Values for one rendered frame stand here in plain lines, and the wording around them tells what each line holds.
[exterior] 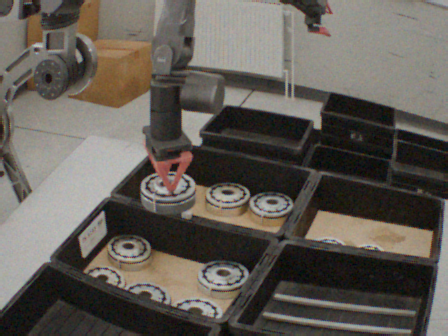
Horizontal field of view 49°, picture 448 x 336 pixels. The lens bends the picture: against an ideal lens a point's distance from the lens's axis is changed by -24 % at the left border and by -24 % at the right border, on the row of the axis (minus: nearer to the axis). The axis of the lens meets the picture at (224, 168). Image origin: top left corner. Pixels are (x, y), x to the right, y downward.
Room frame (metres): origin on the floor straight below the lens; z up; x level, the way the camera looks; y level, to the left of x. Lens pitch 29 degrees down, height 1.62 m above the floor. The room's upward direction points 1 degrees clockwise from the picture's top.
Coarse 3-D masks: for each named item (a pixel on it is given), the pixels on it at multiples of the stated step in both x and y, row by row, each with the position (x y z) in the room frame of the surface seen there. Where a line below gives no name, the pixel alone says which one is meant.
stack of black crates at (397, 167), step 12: (396, 144) 2.14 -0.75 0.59; (408, 144) 2.16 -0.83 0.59; (396, 156) 2.18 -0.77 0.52; (408, 156) 2.15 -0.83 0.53; (420, 156) 2.13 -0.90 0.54; (432, 156) 2.11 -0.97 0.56; (444, 156) 2.09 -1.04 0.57; (396, 168) 2.11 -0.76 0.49; (408, 168) 2.12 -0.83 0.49; (420, 168) 2.12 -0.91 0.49; (432, 168) 2.11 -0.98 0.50; (444, 168) 2.08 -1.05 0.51; (396, 180) 1.91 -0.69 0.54; (408, 180) 1.89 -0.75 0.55; (420, 180) 1.86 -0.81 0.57; (432, 180) 1.84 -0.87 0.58; (444, 180) 1.82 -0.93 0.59; (420, 192) 1.86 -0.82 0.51; (432, 192) 1.84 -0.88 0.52; (444, 192) 1.82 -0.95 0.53
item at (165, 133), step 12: (180, 108) 0.98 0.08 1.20; (156, 120) 0.97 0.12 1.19; (168, 120) 0.96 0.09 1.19; (180, 120) 0.98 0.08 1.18; (144, 132) 1.01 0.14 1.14; (156, 132) 0.97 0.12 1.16; (168, 132) 0.96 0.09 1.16; (180, 132) 0.98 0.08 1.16; (156, 144) 0.95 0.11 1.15; (168, 144) 0.95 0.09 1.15; (180, 144) 0.95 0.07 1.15
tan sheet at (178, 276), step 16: (160, 256) 1.05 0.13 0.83; (176, 256) 1.06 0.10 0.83; (128, 272) 0.98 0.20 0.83; (144, 272) 0.98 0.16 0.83; (160, 272) 0.99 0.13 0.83; (176, 272) 1.00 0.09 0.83; (192, 272) 1.00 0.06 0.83; (176, 288) 0.94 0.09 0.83; (192, 288) 0.94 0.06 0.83; (224, 304) 0.89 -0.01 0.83
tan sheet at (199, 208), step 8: (200, 192) 1.33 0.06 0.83; (200, 200) 1.29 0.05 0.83; (192, 208) 1.26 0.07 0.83; (200, 208) 1.26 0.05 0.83; (208, 216) 1.22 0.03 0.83; (216, 216) 1.23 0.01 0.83; (240, 216) 1.23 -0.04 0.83; (248, 216) 1.23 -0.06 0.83; (240, 224) 1.19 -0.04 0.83; (248, 224) 1.19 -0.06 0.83; (256, 224) 1.19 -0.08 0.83
